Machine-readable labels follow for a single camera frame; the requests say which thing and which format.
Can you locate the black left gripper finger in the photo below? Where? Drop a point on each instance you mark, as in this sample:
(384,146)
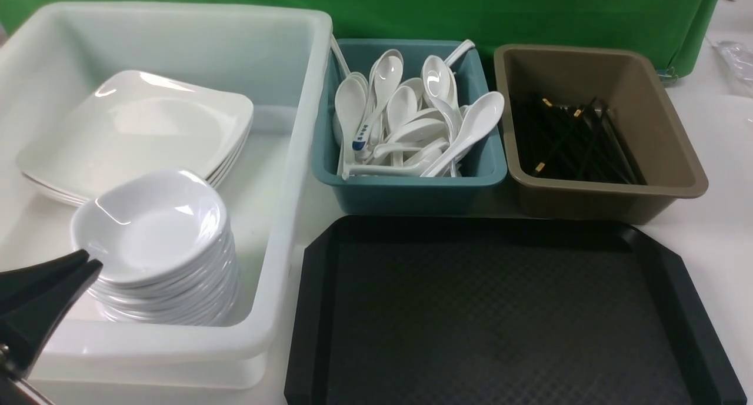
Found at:
(56,282)
(25,333)

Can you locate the white square rice plate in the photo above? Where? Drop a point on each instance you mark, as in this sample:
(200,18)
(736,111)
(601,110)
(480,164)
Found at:
(133,93)

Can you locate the white soup spoon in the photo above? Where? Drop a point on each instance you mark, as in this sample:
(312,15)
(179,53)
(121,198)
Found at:
(388,71)

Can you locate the stack of white bowls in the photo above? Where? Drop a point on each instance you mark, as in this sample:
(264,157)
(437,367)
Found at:
(167,249)

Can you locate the stack of white square plates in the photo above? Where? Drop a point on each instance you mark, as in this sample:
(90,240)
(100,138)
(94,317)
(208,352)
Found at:
(223,169)

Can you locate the large white plastic bin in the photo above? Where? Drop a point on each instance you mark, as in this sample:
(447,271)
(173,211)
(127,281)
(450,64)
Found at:
(278,58)

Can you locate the black serving tray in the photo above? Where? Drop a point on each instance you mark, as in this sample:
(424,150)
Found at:
(446,310)

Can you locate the white spoon left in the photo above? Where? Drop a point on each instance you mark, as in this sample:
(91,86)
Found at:
(350,103)

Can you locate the white spoon upright centre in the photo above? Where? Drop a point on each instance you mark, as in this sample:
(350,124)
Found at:
(439,84)

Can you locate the teal plastic spoon bin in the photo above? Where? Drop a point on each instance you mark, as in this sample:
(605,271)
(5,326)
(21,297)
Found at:
(483,168)

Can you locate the white spoon leaning right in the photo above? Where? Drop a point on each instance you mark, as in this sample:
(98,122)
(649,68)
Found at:
(482,116)

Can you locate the pile of black chopsticks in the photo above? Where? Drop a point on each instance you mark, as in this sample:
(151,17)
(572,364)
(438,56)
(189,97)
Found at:
(572,142)

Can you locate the brown plastic chopstick bin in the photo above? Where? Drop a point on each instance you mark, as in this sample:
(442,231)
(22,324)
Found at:
(645,116)

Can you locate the green cloth backdrop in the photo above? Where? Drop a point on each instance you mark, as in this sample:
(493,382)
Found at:
(668,32)

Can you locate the clear plastic bag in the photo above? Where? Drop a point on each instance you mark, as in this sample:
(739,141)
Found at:
(738,58)

